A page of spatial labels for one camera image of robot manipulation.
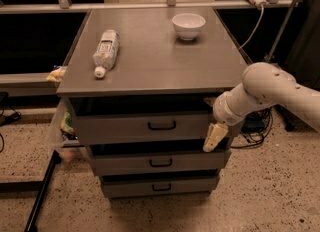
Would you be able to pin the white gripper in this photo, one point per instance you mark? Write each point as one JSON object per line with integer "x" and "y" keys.
{"x": 224, "y": 112}

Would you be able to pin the grey top drawer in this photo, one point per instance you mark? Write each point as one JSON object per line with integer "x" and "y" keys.
{"x": 148, "y": 127}

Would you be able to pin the grey drawer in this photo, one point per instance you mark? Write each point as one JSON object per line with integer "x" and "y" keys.
{"x": 109, "y": 165}
{"x": 148, "y": 127}
{"x": 160, "y": 187}

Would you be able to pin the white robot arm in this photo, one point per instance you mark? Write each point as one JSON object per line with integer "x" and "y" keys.
{"x": 263, "y": 85}

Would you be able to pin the grey middle drawer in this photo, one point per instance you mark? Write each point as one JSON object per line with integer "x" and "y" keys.
{"x": 109, "y": 165}

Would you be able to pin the grey drawer cabinet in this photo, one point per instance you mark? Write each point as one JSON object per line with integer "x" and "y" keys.
{"x": 136, "y": 95}

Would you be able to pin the grey bottom drawer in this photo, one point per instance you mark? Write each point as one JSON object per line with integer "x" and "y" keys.
{"x": 160, "y": 187}

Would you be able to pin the white ceramic bowl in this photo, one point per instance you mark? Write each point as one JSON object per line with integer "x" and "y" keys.
{"x": 188, "y": 25}

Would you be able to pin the clear plastic water bottle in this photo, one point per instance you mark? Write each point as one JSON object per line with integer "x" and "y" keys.
{"x": 106, "y": 53}

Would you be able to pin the green snack packet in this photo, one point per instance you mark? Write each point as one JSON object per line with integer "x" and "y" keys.
{"x": 66, "y": 124}

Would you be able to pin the clear plastic side bin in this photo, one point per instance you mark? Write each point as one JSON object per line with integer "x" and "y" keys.
{"x": 67, "y": 148}

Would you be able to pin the yellow snack bag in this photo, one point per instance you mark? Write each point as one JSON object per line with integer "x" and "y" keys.
{"x": 57, "y": 75}

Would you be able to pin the black floor frame bar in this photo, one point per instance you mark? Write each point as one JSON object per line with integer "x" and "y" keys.
{"x": 40, "y": 187}

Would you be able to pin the metal rail frame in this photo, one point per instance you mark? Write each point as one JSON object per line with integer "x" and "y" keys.
{"x": 133, "y": 6}

